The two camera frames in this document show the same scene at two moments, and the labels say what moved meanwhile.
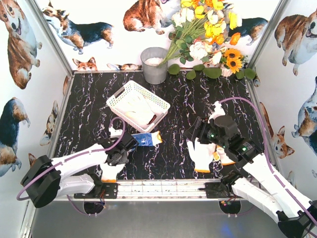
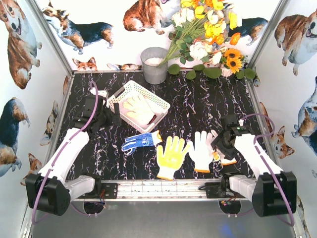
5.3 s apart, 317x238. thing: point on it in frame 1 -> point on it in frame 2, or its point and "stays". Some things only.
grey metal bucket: x=150 y=58 stays
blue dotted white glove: x=148 y=139 stays
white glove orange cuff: x=201 y=153 stays
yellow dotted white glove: x=109 y=172 -> x=172 y=160
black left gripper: x=129 y=143 -> x=112 y=116
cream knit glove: x=138 y=108 stays
